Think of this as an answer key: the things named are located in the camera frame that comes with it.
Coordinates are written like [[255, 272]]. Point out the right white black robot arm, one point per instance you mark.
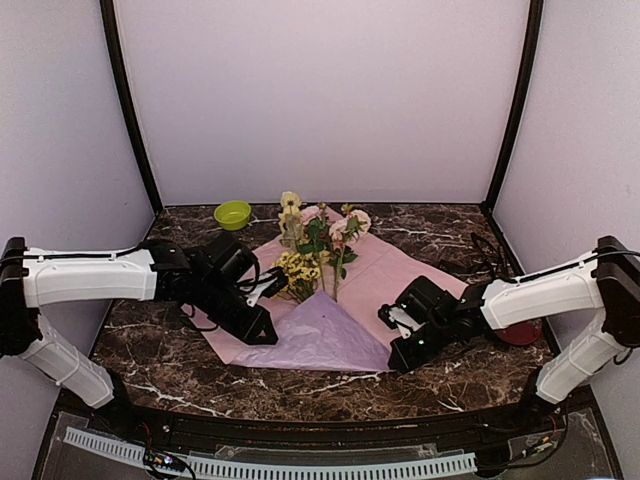
[[604, 280]]

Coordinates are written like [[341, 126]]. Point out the right black frame post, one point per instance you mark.
[[524, 75]]

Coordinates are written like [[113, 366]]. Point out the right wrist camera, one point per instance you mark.
[[397, 319]]

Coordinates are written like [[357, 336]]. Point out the pink purple wrapping paper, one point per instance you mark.
[[335, 335]]

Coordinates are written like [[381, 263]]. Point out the green plastic bowl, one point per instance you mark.
[[233, 215]]

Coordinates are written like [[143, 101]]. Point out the small yellow flower bunch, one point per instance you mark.
[[303, 274]]

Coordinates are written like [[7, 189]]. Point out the white slotted cable duct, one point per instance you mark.
[[196, 466]]

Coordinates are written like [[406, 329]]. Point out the black front rail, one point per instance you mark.
[[342, 418]]

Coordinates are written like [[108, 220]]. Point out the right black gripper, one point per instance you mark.
[[408, 360]]

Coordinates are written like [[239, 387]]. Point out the left black frame post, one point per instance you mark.
[[128, 109]]

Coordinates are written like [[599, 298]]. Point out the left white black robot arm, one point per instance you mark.
[[223, 280]]

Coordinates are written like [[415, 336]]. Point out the black frame post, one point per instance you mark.
[[524, 75], [128, 109]]

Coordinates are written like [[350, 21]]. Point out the red floral pouch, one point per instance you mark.
[[521, 334]]

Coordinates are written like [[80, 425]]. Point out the pale yellow flower stem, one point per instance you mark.
[[290, 222]]

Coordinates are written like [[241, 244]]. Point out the pink carnation stem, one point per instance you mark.
[[344, 233]]

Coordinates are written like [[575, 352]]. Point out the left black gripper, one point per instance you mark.
[[247, 332]]

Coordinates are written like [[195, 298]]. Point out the pink rose stem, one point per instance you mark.
[[316, 238]]

